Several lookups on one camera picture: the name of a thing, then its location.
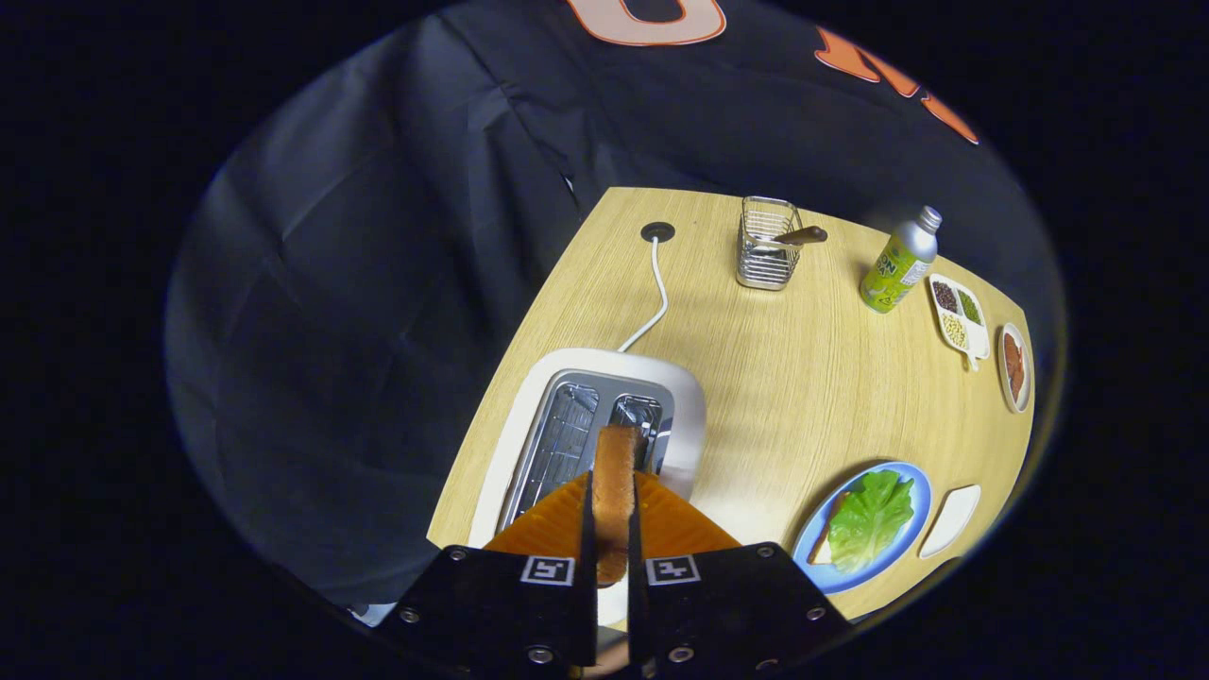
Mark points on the green lettuce leaf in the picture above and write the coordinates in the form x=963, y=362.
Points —
x=874, y=519

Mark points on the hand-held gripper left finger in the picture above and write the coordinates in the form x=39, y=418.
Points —
x=587, y=529

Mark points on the black backdrop cloth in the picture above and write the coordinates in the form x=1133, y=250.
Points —
x=378, y=283

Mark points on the blue round plate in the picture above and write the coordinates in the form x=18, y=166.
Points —
x=911, y=510

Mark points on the pile of dark beans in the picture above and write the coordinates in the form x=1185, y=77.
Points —
x=945, y=296

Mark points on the white square plate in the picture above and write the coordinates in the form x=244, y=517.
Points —
x=949, y=521

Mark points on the brown meat slice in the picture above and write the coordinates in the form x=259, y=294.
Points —
x=1013, y=351
x=1017, y=382

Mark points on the green labelled metal bottle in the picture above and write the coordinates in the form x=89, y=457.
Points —
x=897, y=269

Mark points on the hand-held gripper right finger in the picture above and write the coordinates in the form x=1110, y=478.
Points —
x=636, y=538

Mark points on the bread slice under ham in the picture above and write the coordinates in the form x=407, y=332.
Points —
x=824, y=538

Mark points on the toasted bread slice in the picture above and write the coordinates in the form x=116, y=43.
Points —
x=616, y=482

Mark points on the white toaster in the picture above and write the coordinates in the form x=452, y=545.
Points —
x=685, y=406

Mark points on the pile of green beans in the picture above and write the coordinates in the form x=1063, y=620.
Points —
x=970, y=307

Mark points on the pile of yellow soybeans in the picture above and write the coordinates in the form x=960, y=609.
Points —
x=954, y=330

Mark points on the white oval plate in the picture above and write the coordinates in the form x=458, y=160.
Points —
x=1004, y=382

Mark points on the white divided dish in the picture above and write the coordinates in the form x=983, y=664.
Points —
x=979, y=342

